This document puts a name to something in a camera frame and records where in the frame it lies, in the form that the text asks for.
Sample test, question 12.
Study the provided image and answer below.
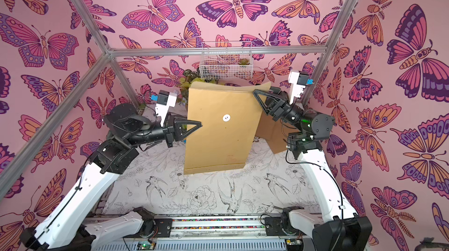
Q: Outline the glass vase with plants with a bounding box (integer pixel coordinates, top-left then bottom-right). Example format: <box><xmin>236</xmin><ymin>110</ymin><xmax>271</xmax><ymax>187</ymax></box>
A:
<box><xmin>177</xmin><ymin>69</ymin><xmax>218</xmax><ymax>105</ymax></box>

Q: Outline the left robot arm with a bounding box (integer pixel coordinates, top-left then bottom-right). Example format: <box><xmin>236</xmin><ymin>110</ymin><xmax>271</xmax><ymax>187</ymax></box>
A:
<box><xmin>19</xmin><ymin>103</ymin><xmax>202</xmax><ymax>251</ymax></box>

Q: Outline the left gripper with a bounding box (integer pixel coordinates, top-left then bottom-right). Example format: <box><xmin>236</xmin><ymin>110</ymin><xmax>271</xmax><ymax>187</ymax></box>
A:
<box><xmin>126</xmin><ymin>115</ymin><xmax>200</xmax><ymax>152</ymax></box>

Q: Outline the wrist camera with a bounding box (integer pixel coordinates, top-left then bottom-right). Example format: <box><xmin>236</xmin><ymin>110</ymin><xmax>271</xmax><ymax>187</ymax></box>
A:
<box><xmin>151</xmin><ymin>90</ymin><xmax>177</xmax><ymax>127</ymax></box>
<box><xmin>288</xmin><ymin>71</ymin><xmax>313</xmax><ymax>105</ymax></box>

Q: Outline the white wire basket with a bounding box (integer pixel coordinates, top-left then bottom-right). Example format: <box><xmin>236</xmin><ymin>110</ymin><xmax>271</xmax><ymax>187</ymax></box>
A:
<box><xmin>198</xmin><ymin>40</ymin><xmax>254</xmax><ymax>80</ymax></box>

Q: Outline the green item in basket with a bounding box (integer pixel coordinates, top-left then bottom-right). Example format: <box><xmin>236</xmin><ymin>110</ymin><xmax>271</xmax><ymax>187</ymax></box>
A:
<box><xmin>238</xmin><ymin>59</ymin><xmax>250</xmax><ymax>66</ymax></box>

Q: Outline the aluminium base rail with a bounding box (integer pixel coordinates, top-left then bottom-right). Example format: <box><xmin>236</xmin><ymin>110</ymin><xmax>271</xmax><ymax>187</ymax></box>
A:
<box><xmin>99</xmin><ymin>214</ymin><xmax>316</xmax><ymax>251</ymax></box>

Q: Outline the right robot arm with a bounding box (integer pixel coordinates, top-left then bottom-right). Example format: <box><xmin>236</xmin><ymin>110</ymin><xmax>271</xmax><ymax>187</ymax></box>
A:
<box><xmin>253</xmin><ymin>88</ymin><xmax>373</xmax><ymax>251</ymax></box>

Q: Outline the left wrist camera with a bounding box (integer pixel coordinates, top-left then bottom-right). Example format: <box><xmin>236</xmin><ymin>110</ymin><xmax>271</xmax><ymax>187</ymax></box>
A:
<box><xmin>151</xmin><ymin>90</ymin><xmax>177</xmax><ymax>127</ymax></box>

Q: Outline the aluminium frame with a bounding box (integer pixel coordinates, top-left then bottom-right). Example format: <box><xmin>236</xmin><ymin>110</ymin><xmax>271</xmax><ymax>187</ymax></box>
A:
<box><xmin>1</xmin><ymin>0</ymin><xmax>358</xmax><ymax>197</ymax></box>

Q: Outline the kraft file bag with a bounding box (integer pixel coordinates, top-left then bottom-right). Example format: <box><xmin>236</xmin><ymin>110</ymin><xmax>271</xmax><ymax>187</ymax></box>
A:
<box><xmin>184</xmin><ymin>81</ymin><xmax>271</xmax><ymax>175</ymax></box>
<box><xmin>255</xmin><ymin>113</ymin><xmax>297</xmax><ymax>154</ymax></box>

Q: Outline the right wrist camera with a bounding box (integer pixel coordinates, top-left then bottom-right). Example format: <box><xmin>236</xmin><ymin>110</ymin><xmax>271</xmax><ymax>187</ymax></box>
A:
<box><xmin>288</xmin><ymin>71</ymin><xmax>313</xmax><ymax>105</ymax></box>

